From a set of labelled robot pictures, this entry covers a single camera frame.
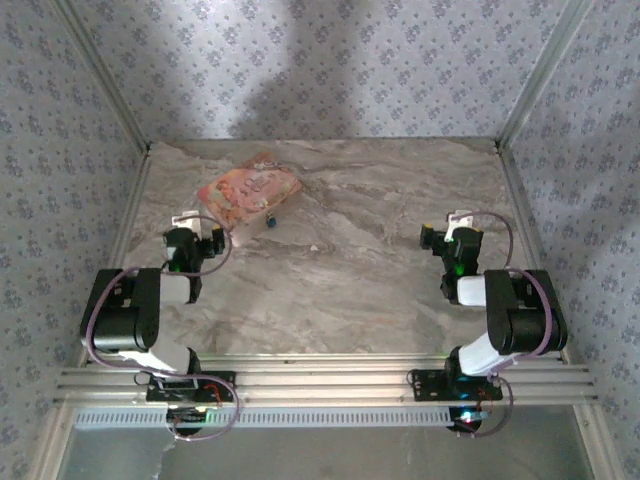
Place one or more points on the aluminium mounting beam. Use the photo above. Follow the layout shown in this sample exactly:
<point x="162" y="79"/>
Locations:
<point x="325" y="380"/>

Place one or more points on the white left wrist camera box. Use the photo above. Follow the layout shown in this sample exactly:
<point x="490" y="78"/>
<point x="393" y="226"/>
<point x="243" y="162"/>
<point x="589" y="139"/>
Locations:
<point x="184" y="221"/>

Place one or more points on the aluminium upright frame post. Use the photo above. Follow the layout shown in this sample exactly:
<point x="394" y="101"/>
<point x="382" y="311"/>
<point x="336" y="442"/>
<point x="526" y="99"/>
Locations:
<point x="106" y="75"/>
<point x="540" y="75"/>

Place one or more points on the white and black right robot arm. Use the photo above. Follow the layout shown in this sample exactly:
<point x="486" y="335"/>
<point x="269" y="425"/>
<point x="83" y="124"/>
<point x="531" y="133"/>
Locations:
<point x="520" y="325"/>

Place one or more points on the aluminium table side rail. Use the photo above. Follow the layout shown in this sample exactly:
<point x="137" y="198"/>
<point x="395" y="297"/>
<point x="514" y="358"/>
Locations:
<point x="525" y="225"/>
<point x="121" y="225"/>

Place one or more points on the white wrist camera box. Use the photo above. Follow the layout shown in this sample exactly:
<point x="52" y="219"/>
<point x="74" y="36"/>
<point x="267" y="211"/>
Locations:
<point x="457" y="221"/>
<point x="184" y="221"/>

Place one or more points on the grey metal panel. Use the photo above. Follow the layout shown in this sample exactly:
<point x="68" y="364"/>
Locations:
<point x="325" y="455"/>

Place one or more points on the pink decorated box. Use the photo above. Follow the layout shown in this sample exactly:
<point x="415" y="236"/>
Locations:
<point x="250" y="190"/>

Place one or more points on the black electronics board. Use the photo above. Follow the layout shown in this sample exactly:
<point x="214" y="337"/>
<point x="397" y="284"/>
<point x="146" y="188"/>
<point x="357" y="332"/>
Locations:
<point x="467" y="424"/>
<point x="187" y="419"/>

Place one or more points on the small padlock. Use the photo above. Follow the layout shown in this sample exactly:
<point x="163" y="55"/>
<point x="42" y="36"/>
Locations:
<point x="270" y="221"/>

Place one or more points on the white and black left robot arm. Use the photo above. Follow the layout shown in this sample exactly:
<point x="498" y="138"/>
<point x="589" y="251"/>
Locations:
<point x="125" y="320"/>

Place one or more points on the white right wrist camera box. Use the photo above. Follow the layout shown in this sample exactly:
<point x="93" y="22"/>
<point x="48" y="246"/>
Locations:
<point x="457" y="221"/>

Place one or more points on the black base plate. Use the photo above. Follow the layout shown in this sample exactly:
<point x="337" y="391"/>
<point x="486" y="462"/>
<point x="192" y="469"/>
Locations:
<point x="225" y="382"/>
<point x="425" y="386"/>

